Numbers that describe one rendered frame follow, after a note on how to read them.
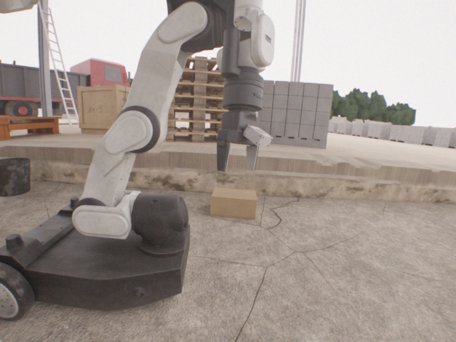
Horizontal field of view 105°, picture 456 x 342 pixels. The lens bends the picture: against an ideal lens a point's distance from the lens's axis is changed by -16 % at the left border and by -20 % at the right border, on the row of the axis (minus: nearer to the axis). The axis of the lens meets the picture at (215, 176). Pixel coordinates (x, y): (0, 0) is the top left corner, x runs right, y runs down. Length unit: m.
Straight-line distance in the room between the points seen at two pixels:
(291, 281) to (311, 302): 0.12
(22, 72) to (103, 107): 6.14
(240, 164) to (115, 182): 1.27
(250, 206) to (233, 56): 1.07
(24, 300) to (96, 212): 0.33
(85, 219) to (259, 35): 0.71
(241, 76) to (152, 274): 0.59
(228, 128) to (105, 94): 3.50
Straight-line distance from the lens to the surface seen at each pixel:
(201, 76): 2.64
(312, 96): 3.20
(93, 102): 4.03
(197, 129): 2.62
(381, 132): 14.80
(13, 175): 2.15
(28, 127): 3.82
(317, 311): 0.91
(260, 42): 0.48
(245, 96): 0.45
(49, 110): 7.71
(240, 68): 0.48
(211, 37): 0.69
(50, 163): 2.45
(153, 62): 0.67
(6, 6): 0.92
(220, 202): 1.39
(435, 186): 2.85
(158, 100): 0.66
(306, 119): 3.17
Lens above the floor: 0.62
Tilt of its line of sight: 15 degrees down
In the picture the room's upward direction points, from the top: 3 degrees clockwise
